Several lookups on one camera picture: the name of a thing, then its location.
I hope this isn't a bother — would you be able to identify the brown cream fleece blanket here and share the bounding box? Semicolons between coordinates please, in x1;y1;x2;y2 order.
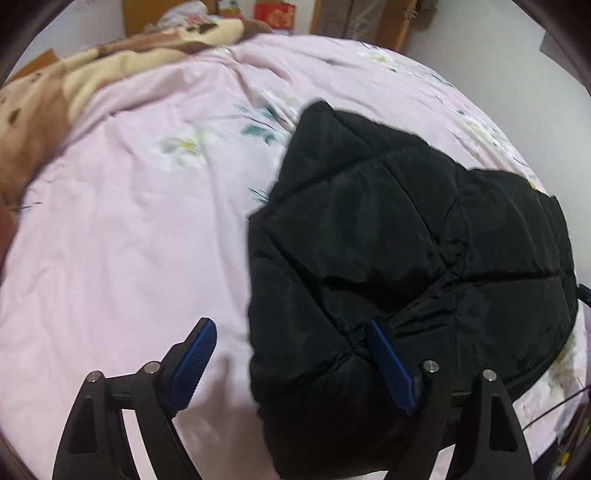
0;19;271;257

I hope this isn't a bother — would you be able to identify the red gift box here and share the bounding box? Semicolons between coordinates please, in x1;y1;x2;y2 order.
254;1;297;31

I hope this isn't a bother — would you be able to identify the white plastic bag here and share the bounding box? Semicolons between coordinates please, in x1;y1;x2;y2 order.
155;1;209;29

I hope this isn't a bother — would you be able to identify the grey paper on wall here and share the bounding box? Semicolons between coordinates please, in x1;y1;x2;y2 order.
539;32;584;85

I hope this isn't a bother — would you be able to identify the black cable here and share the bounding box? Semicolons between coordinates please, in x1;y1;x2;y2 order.
521;386;591;433

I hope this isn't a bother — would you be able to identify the wooden headboard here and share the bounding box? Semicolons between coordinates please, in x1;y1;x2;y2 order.
6;49;59;83

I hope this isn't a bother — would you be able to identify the black puffer jacket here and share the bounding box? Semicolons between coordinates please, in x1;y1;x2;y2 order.
249;102;578;479

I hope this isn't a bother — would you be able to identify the wooden wardrobe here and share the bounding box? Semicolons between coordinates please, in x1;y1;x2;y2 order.
121;0;216;37

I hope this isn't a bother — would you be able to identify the wooden framed door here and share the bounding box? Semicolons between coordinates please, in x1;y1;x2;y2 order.
310;0;419;52

